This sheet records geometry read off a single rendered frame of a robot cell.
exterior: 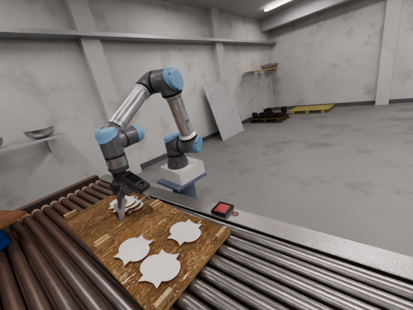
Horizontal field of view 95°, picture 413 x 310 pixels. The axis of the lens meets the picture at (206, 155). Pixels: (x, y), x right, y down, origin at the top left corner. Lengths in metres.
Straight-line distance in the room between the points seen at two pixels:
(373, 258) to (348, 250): 0.06
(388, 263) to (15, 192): 4.15
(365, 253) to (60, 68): 4.17
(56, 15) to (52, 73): 0.91
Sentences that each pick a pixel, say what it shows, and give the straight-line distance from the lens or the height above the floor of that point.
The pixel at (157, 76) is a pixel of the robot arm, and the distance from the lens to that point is 1.07.
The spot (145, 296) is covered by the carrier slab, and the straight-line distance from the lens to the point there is 0.69.
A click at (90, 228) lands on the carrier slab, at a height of 0.94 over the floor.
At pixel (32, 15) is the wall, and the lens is 4.32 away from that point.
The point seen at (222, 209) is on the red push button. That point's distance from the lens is 0.89.
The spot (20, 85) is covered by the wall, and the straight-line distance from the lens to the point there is 4.04.
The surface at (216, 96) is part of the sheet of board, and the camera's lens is 5.60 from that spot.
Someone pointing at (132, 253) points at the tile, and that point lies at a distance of 0.81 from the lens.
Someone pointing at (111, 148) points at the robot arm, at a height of 1.31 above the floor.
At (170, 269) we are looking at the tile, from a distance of 0.70.
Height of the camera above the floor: 1.45
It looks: 19 degrees down
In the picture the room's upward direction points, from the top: 11 degrees counter-clockwise
